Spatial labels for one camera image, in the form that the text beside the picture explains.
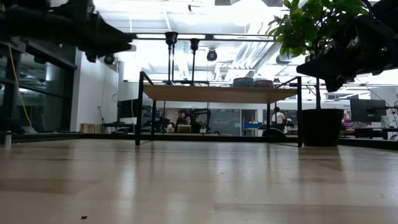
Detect pink patterned candle tin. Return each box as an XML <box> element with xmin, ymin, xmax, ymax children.
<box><xmin>253</xmin><ymin>78</ymin><xmax>275</xmax><ymax>89</ymax></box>

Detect long ceiling light strip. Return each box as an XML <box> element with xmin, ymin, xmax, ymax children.
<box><xmin>133</xmin><ymin>32</ymin><xmax>277</xmax><ymax>43</ymax></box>

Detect yellow cable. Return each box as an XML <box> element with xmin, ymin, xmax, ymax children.
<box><xmin>7</xmin><ymin>43</ymin><xmax>34</xmax><ymax>128</ymax></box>

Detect blue plastic bin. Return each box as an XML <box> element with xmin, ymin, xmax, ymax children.
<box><xmin>243</xmin><ymin>121</ymin><xmax>264</xmax><ymax>130</ymax></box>

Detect wooden crate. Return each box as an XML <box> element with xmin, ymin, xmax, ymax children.
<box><xmin>80</xmin><ymin>123</ymin><xmax>106</xmax><ymax>134</ymax></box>

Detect black computer monitor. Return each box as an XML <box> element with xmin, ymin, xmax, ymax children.
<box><xmin>117</xmin><ymin>98</ymin><xmax>139</xmax><ymax>119</ymax></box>
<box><xmin>349</xmin><ymin>98</ymin><xmax>387</xmax><ymax>123</ymax></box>

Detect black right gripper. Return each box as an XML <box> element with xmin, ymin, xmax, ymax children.
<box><xmin>295</xmin><ymin>15</ymin><xmax>393</xmax><ymax>93</ymax></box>

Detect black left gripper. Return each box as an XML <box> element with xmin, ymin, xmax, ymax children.
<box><xmin>49</xmin><ymin>0</ymin><xmax>138</xmax><ymax>63</ymax></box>

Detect green potted plant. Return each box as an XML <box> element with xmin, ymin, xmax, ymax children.
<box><xmin>267</xmin><ymin>0</ymin><xmax>371</xmax><ymax>147</ymax></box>

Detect small background plant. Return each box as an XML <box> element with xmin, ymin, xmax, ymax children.
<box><xmin>198</xmin><ymin>115</ymin><xmax>208</xmax><ymax>134</ymax></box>

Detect person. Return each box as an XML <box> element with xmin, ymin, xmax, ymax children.
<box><xmin>174</xmin><ymin>108</ymin><xmax>192</xmax><ymax>134</ymax></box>
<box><xmin>271</xmin><ymin>106</ymin><xmax>286</xmax><ymax>132</ymax></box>

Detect wooden riser shelf black legs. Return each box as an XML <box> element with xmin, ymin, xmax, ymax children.
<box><xmin>134</xmin><ymin>70</ymin><xmax>304</xmax><ymax>147</ymax></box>

